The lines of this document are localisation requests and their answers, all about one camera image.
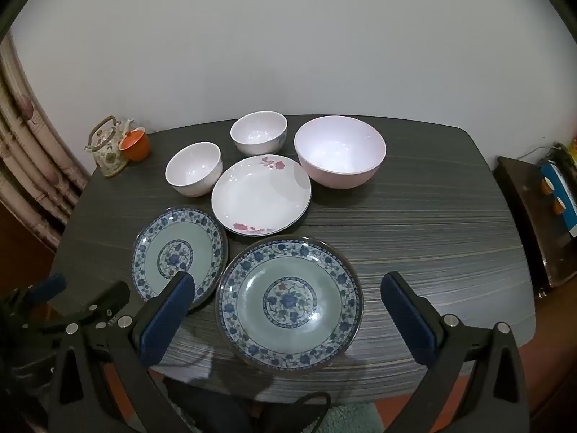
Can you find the blue box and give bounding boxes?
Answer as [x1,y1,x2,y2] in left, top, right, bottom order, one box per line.
[540,160,577,239]

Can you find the large blue floral plate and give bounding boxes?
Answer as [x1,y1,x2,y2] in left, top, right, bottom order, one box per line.
[215,235,365,373]

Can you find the white plate pink flowers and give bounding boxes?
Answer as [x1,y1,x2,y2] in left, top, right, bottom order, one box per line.
[211,154,313,236]

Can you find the small blue floral plate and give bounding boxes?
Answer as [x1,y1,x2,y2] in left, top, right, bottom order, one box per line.
[132,207,229,312]

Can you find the wooden chair back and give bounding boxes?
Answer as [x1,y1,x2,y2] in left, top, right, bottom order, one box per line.
[0,36,88,253]

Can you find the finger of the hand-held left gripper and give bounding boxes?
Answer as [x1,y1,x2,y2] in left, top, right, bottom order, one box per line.
[27,273,67,304]
[67,281,131,326]

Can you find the small white bowl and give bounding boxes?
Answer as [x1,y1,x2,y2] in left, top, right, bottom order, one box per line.
[165,141,223,198]
[230,111,289,156]

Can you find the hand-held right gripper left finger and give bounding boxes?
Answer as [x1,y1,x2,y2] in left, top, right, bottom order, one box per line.
[47,271,199,433]

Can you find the dark wooden side cabinet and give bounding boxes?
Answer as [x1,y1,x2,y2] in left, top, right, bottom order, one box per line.
[493,156,577,287]

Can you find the green fluffy mat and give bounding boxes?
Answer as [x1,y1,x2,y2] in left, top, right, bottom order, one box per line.
[322,402,385,433]

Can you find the black cable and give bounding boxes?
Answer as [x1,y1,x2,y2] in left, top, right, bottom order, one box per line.
[293,392,333,433]

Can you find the floral ceramic teapot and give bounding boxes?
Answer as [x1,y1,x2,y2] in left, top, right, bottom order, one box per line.
[84,116,135,178]

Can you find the large pink bowl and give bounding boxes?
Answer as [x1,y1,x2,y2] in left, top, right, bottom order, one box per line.
[294,115,387,189]

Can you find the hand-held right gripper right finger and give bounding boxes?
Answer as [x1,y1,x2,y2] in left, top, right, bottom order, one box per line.
[380,271,530,433]

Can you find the orange lidded teacup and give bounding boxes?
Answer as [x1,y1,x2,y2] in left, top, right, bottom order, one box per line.
[118,127,151,162]

